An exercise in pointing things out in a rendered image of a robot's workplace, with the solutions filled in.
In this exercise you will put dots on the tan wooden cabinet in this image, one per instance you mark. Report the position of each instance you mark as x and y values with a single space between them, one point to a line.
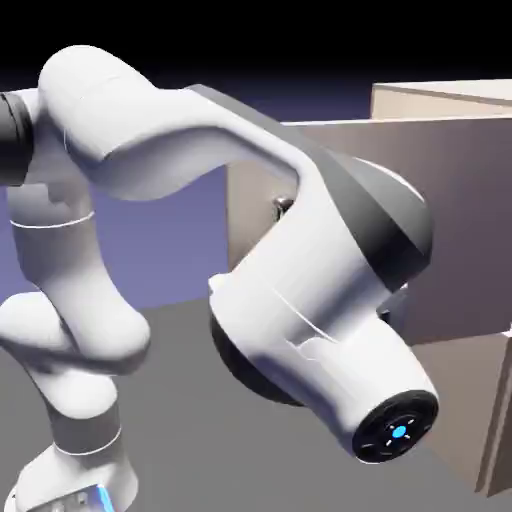
440 100

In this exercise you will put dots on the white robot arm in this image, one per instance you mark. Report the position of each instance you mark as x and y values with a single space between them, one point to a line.
296 288

